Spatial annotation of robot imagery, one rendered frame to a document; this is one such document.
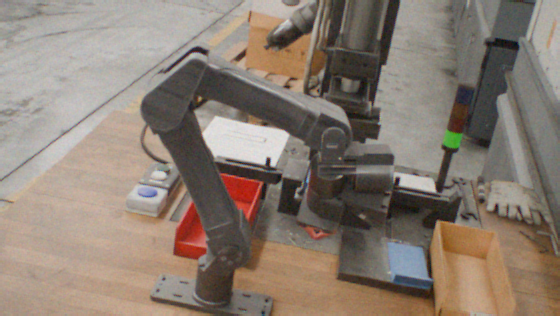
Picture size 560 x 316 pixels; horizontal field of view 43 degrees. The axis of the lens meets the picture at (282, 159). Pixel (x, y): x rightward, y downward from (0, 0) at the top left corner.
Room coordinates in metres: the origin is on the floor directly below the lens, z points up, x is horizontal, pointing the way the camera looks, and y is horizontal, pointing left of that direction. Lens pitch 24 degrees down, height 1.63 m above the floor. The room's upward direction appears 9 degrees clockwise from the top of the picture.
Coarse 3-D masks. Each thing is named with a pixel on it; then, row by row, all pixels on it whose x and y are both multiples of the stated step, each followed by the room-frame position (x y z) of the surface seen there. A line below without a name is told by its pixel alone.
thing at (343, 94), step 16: (336, 80) 1.47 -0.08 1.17; (352, 80) 1.37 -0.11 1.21; (320, 96) 1.44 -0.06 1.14; (336, 96) 1.33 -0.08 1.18; (352, 96) 1.35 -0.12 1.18; (368, 96) 1.36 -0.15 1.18; (352, 112) 1.33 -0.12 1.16; (368, 112) 1.35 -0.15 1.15; (352, 128) 1.34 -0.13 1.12; (368, 128) 1.33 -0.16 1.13
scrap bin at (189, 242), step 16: (224, 176) 1.36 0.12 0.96; (240, 192) 1.36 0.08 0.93; (256, 192) 1.35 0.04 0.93; (192, 208) 1.22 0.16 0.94; (240, 208) 1.33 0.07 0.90; (256, 208) 1.30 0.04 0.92; (192, 224) 1.23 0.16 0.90; (176, 240) 1.12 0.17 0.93; (192, 240) 1.17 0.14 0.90; (192, 256) 1.11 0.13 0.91
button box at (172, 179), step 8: (144, 128) 1.65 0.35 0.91; (144, 136) 1.61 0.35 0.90; (144, 144) 1.55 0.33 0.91; (160, 160) 1.49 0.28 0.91; (152, 168) 1.39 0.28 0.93; (176, 168) 1.41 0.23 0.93; (144, 176) 1.35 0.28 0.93; (168, 176) 1.37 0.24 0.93; (176, 176) 1.38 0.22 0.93; (144, 184) 1.32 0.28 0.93; (152, 184) 1.32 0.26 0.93; (160, 184) 1.33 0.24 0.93; (168, 184) 1.33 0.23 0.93; (176, 184) 1.38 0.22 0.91; (168, 192) 1.32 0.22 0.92
